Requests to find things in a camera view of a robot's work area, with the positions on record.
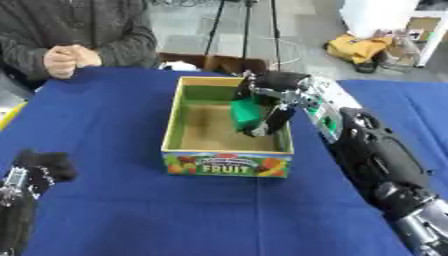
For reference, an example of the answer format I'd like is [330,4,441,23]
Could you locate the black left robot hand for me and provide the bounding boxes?
[12,149,81,198]

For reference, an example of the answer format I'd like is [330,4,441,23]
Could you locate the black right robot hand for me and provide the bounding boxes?
[229,70,314,138]

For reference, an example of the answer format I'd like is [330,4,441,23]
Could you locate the green block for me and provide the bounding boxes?
[229,95,265,133]

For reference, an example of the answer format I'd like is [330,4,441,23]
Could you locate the brown cardboard box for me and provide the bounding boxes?
[155,51,270,76]

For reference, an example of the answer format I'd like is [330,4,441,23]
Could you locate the cardboard box with green inside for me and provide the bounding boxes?
[159,75,296,179]

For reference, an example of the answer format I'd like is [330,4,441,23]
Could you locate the black tripod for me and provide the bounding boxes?
[201,0,284,73]

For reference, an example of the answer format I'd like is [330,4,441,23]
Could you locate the yellow bag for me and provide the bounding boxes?
[323,33,396,65]

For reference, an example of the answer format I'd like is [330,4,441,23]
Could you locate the person's hands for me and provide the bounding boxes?
[42,43,105,80]

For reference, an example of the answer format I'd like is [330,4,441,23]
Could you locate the clear plastic bag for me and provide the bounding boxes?
[378,30,424,74]

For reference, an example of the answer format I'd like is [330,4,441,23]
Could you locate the person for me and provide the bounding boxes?
[0,0,163,91]

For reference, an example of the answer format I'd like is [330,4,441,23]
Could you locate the white cabinet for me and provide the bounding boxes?
[337,0,448,69]

